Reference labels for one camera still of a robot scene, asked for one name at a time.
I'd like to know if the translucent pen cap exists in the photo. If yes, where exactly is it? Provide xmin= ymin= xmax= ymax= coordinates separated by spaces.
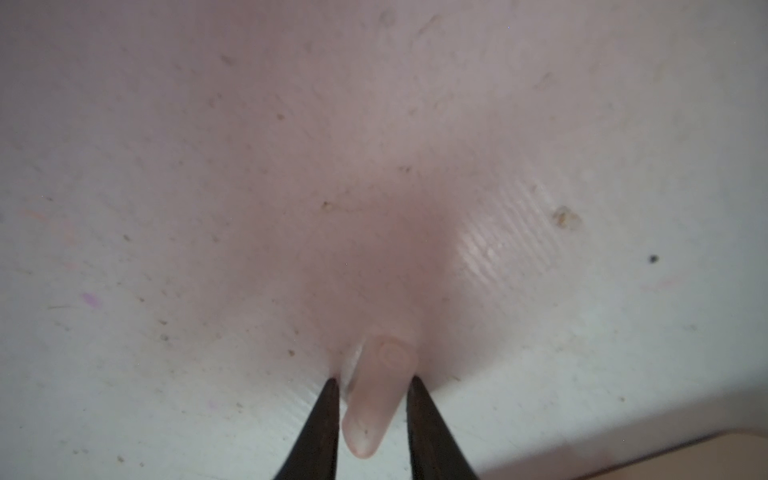
xmin=341 ymin=335 xmax=418 ymax=459

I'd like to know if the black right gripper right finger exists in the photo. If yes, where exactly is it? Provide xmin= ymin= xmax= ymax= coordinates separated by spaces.
xmin=406 ymin=376 xmax=479 ymax=480

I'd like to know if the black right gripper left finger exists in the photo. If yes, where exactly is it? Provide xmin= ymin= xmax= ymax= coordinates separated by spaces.
xmin=274 ymin=378 xmax=340 ymax=480

